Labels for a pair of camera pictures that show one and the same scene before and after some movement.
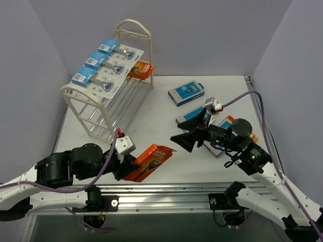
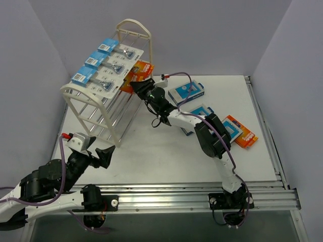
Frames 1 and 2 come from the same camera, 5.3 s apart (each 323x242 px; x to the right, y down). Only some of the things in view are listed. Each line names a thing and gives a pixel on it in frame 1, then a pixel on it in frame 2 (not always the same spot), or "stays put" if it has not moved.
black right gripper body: x=201 y=133 → x=145 y=88
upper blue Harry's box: x=186 y=93 stays put
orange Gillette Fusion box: x=141 y=70 stays put
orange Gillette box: x=150 y=161 → x=133 y=77
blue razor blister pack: x=101 y=62 stays put
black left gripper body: x=122 y=164 → x=95 y=159
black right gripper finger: x=186 y=140 → x=140 y=86
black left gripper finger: x=128 y=166 → x=105 y=156
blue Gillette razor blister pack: x=112 y=48 stays put
